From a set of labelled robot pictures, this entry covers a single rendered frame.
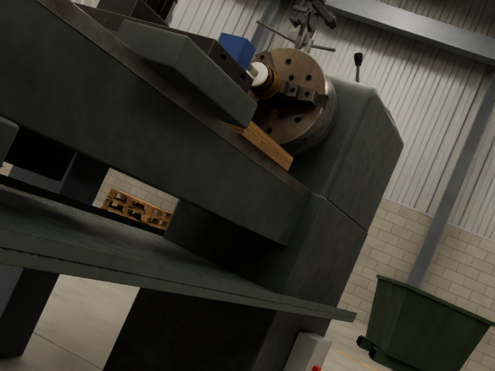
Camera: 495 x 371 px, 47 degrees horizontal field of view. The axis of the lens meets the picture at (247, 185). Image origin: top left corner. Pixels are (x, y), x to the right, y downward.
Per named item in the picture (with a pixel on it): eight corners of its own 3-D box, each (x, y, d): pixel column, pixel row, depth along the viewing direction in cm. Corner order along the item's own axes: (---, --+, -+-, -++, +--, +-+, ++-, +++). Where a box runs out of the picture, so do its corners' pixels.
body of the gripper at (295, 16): (294, 29, 207) (307, 0, 208) (314, 34, 203) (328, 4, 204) (286, 19, 201) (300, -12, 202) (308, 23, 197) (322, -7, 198)
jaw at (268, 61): (269, 93, 177) (261, 61, 181) (283, 87, 175) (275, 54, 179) (255, 79, 167) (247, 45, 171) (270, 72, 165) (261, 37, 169)
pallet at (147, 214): (124, 218, 1050) (134, 196, 1053) (165, 236, 1034) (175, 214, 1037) (96, 211, 928) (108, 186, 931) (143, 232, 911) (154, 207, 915)
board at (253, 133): (184, 133, 171) (190, 121, 171) (287, 171, 154) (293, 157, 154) (125, 93, 145) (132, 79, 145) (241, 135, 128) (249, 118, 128)
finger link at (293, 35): (283, 48, 202) (295, 25, 203) (298, 52, 200) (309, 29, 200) (281, 44, 200) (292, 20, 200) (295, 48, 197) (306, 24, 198)
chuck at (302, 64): (223, 132, 187) (269, 47, 188) (303, 171, 172) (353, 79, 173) (210, 121, 179) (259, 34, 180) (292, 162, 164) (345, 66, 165)
